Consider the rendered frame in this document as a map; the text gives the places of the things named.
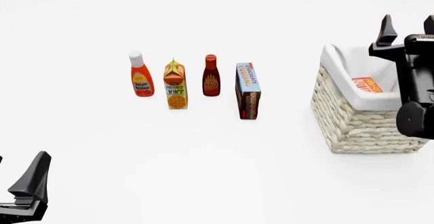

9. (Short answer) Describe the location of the orange juice carton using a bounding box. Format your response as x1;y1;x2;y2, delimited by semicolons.
163;58;189;110

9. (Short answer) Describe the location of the dark red BBQ sauce bottle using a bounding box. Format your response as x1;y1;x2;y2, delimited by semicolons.
202;54;222;98

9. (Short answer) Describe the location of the chocolate pudding box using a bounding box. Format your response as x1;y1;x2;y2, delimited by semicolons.
235;62;262;120

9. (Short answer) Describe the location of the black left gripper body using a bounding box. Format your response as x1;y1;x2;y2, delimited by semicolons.
0;195;49;224

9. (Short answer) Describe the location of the red yellow butter box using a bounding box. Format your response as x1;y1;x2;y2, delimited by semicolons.
351;77;384;94

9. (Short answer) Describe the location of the woven cream wicker basket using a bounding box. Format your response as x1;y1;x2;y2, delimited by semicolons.
311;43;429;155

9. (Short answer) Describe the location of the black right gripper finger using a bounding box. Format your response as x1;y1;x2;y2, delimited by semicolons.
423;14;434;35
375;14;399;48

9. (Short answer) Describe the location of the tomato ketchup bottle white cap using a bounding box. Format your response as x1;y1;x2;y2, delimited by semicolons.
128;50;155;98

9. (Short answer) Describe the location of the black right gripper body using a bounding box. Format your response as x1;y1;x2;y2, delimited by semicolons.
368;33;434;62

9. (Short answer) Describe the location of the white cloth basket liner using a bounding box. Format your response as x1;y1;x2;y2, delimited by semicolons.
319;43;405;112

